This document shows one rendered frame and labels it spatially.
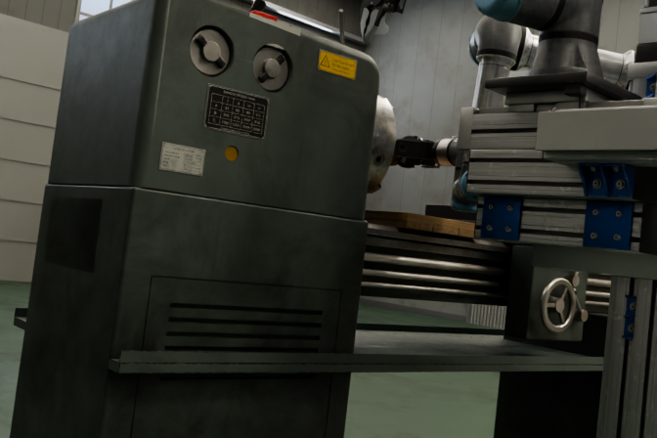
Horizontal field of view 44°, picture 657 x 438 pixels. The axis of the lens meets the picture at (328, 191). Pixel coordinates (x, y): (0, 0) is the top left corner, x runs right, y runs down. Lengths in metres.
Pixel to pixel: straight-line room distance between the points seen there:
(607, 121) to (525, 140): 0.26
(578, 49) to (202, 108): 0.74
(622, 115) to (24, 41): 8.96
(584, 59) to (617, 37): 9.17
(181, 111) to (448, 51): 10.70
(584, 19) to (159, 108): 0.84
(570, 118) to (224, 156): 0.68
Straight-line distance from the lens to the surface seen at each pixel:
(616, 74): 2.23
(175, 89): 1.62
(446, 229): 2.21
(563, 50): 1.65
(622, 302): 1.78
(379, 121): 2.07
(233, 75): 1.69
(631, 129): 1.40
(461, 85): 11.92
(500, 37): 2.03
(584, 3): 1.69
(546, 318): 2.37
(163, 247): 1.61
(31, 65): 9.99
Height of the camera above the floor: 0.79
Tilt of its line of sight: 4 degrees up
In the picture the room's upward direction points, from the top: 7 degrees clockwise
